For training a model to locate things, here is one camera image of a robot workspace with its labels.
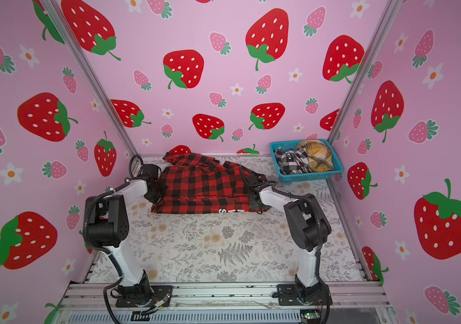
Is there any red black plaid shirt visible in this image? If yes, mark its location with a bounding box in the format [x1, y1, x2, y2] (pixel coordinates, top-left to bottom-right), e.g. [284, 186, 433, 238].
[151, 153, 268, 214]

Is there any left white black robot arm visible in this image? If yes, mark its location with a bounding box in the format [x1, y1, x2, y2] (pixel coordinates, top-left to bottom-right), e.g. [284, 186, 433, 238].
[83, 163, 167, 307]

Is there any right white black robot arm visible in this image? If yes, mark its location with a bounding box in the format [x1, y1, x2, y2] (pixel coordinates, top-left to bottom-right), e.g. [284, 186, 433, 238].
[239, 167, 333, 306]

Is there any black white plaid shirt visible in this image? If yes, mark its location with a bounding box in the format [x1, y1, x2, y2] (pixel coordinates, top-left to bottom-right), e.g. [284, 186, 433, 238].
[275, 147, 311, 176]

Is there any yellow plaid shirt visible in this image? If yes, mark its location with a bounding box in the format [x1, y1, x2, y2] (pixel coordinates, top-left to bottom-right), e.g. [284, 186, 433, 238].
[297, 140, 335, 172]

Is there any teal plastic basket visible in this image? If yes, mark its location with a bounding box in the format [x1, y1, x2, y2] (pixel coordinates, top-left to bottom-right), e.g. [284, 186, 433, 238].
[270, 139, 344, 183]

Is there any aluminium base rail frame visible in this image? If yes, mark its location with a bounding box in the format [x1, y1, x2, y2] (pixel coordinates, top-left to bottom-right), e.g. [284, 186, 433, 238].
[51, 282, 398, 323]

